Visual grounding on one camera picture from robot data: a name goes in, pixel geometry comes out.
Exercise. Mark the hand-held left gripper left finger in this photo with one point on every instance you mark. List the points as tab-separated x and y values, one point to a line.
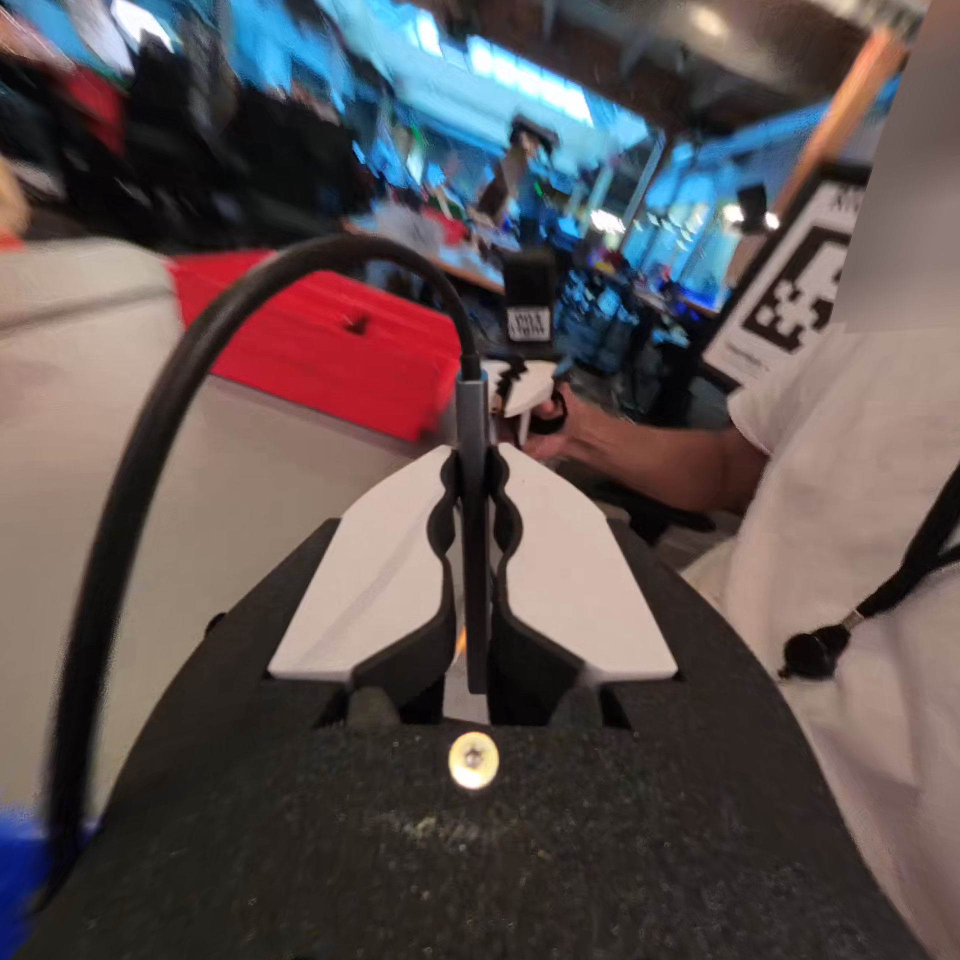
360	585

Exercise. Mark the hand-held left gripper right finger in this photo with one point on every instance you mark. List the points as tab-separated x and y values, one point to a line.
585	592

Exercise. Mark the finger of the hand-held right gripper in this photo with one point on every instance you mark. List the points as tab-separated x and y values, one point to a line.
501	373
532	394

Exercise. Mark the red plastic bin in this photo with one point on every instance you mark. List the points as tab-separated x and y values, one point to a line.
315	330

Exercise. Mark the blue plastic bin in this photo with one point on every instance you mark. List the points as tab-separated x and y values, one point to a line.
22	885

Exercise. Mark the person's right forearm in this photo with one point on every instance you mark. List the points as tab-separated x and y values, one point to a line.
690	469

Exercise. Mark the grey desk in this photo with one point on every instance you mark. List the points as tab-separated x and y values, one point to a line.
247	465

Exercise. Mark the person's right hand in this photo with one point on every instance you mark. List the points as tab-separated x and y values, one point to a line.
589	439

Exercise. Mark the cluttered wooden table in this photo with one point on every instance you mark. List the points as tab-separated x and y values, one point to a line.
465	262

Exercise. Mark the black and white marker board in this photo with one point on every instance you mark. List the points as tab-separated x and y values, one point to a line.
795	300

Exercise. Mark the person's white shirt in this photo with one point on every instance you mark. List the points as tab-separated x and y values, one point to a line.
862	525

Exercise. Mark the wooden support post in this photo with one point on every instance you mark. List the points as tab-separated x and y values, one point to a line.
847	120

